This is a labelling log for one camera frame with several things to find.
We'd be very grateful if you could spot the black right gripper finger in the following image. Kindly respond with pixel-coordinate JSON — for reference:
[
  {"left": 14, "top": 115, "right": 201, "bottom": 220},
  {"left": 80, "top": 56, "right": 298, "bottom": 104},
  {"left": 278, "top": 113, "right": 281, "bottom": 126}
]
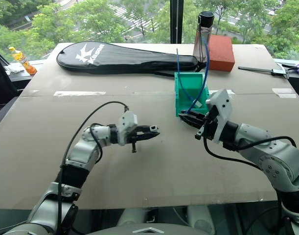
[
  {"left": 178, "top": 110, "right": 209, "bottom": 119},
  {"left": 179, "top": 116, "right": 205, "bottom": 128}
]

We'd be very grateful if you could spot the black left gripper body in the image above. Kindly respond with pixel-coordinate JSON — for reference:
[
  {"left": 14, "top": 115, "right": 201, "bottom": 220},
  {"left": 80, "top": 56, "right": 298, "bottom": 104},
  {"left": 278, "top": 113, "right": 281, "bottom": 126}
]
[{"left": 126, "top": 125, "right": 140, "bottom": 153}]

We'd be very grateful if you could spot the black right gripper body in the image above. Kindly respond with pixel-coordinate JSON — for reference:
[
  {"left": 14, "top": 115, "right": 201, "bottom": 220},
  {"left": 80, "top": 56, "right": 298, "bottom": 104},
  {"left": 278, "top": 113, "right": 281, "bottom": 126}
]
[{"left": 195, "top": 105, "right": 220, "bottom": 141}]

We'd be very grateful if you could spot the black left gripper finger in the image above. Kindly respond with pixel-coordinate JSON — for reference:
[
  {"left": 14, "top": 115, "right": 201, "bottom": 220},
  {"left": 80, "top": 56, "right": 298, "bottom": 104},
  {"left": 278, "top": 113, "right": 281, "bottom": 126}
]
[
  {"left": 137, "top": 124, "right": 161, "bottom": 133},
  {"left": 137, "top": 132, "right": 161, "bottom": 141}
]

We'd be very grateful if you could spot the blue cable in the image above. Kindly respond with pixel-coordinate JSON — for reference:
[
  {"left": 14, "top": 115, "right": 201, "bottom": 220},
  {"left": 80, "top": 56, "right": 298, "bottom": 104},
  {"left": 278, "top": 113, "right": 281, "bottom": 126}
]
[{"left": 176, "top": 41, "right": 211, "bottom": 115}]

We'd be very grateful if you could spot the green plastic bin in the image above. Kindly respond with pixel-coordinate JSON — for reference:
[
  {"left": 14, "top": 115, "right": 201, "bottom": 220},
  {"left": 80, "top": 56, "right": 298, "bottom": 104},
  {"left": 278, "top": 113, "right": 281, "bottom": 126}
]
[{"left": 174, "top": 71, "right": 212, "bottom": 118}]

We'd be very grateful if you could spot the red brick block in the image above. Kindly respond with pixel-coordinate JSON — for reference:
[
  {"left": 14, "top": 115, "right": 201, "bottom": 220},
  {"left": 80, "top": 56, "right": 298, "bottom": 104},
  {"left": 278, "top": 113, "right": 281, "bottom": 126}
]
[{"left": 207, "top": 34, "right": 236, "bottom": 72}]

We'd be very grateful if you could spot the black flat metal tool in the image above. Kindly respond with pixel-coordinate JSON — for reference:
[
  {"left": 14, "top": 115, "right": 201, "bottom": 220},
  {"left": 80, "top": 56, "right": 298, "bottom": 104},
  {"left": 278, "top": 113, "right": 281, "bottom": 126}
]
[{"left": 238, "top": 65, "right": 291, "bottom": 80}]

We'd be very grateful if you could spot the clear bottle with black cap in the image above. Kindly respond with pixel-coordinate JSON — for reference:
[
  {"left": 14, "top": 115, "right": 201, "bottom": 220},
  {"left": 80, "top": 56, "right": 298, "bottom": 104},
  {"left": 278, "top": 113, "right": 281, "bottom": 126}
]
[{"left": 192, "top": 11, "right": 215, "bottom": 63}]

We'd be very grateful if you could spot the black racket case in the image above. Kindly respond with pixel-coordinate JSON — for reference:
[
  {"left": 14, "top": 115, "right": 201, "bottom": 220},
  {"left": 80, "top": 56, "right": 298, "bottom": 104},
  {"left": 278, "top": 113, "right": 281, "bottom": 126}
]
[{"left": 56, "top": 41, "right": 207, "bottom": 77}]

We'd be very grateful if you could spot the clear tape strip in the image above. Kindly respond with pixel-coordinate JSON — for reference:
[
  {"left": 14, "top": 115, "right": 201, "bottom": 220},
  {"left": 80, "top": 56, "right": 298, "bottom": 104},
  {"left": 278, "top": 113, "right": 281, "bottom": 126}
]
[{"left": 272, "top": 88, "right": 298, "bottom": 99}]

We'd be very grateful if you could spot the orange drink bottle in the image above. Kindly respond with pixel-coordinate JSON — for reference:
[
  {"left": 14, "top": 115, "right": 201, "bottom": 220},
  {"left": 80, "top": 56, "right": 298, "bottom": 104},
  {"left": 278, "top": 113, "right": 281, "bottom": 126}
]
[{"left": 8, "top": 46, "right": 38, "bottom": 75}]

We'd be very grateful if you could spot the crumpled white paper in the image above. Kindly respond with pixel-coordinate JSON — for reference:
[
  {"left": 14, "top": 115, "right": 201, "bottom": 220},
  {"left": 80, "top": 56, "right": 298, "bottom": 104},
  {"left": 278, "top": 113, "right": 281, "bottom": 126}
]
[{"left": 4, "top": 64, "right": 26, "bottom": 76}]

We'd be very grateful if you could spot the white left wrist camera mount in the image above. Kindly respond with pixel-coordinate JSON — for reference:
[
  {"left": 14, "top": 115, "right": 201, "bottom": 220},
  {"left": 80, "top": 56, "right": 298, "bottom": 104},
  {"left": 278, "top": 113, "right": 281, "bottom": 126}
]
[{"left": 116, "top": 110, "right": 138, "bottom": 145}]

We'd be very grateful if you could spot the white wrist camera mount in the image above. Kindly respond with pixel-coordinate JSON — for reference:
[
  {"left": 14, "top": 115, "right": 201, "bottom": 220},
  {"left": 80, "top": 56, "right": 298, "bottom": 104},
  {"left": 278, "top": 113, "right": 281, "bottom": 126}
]
[
  {"left": 116, "top": 110, "right": 138, "bottom": 145},
  {"left": 206, "top": 88, "right": 233, "bottom": 144}
]

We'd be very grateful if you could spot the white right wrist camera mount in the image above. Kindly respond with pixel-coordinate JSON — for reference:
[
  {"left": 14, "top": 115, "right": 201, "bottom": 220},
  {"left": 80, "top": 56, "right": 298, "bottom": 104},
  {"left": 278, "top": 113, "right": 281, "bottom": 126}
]
[{"left": 206, "top": 88, "right": 233, "bottom": 144}]

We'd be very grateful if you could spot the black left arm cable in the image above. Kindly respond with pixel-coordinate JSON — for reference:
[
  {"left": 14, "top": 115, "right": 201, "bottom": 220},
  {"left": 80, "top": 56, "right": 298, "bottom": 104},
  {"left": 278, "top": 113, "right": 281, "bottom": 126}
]
[{"left": 55, "top": 101, "right": 130, "bottom": 235}]

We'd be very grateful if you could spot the black window frame post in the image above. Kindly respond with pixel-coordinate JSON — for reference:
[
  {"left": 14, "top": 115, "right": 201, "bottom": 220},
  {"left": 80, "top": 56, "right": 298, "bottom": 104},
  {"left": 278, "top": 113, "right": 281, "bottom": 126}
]
[{"left": 169, "top": 0, "right": 184, "bottom": 45}]

